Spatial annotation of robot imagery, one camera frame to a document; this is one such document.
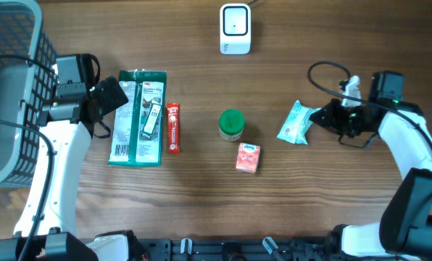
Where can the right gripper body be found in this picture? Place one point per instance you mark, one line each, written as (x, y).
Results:
(349, 119)

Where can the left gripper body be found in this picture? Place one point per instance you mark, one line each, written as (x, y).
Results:
(112, 98)

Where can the teal wet wipes pack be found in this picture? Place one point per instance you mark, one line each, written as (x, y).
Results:
(297, 124)

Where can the green white gloves package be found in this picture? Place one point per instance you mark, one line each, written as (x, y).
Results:
(129, 148)

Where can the green white balm box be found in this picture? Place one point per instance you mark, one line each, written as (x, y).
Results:
(151, 120)

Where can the red coffee stick sachet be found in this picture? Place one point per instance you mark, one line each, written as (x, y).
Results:
(173, 120)

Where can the red white tissue pack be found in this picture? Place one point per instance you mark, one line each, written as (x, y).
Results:
(248, 158)

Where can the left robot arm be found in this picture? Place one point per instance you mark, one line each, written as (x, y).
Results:
(78, 100)

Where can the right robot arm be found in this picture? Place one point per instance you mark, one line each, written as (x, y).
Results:
(405, 228)

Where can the white barcode scanner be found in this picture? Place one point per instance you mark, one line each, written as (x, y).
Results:
(235, 29)

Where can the grey plastic mesh basket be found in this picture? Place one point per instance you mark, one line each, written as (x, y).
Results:
(26, 59)

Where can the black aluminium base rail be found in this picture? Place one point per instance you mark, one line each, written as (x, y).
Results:
(307, 249)

